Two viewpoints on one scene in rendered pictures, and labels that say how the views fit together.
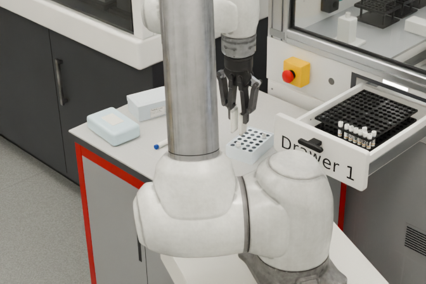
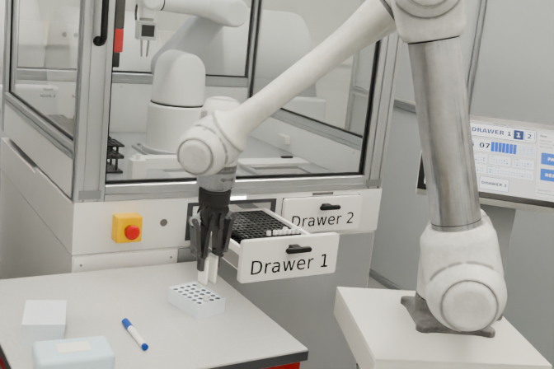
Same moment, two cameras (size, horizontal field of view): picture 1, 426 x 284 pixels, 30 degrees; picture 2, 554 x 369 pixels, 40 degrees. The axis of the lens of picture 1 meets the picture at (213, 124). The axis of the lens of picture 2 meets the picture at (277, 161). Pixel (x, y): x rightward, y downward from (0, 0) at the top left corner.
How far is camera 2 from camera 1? 211 cm
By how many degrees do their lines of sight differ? 73
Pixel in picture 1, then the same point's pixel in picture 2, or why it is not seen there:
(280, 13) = (95, 170)
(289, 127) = (260, 248)
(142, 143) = (122, 355)
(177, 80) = (470, 148)
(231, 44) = (230, 175)
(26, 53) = not seen: outside the picture
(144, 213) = (495, 284)
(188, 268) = (438, 357)
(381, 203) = not seen: hidden behind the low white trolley
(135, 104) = (54, 324)
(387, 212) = not seen: hidden behind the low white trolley
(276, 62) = (87, 230)
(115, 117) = (71, 344)
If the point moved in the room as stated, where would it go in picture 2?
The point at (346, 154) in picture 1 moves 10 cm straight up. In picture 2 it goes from (321, 245) to (326, 208)
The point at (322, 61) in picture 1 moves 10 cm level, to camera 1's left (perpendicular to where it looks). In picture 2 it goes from (152, 205) to (137, 214)
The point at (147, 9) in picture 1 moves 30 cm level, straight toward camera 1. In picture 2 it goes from (213, 145) to (364, 165)
